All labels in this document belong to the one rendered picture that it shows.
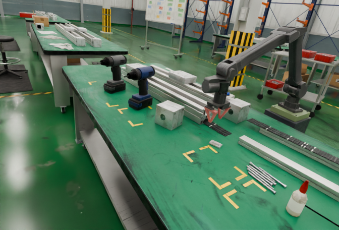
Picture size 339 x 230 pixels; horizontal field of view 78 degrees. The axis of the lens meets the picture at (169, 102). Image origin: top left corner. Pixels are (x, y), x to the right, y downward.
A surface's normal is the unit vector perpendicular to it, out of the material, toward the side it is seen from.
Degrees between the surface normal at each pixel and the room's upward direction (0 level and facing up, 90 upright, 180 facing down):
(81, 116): 90
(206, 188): 0
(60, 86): 90
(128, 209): 0
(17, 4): 90
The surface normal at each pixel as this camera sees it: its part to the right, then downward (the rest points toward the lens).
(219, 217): 0.11, -0.91
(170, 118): -0.60, 0.25
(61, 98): 0.54, 0.39
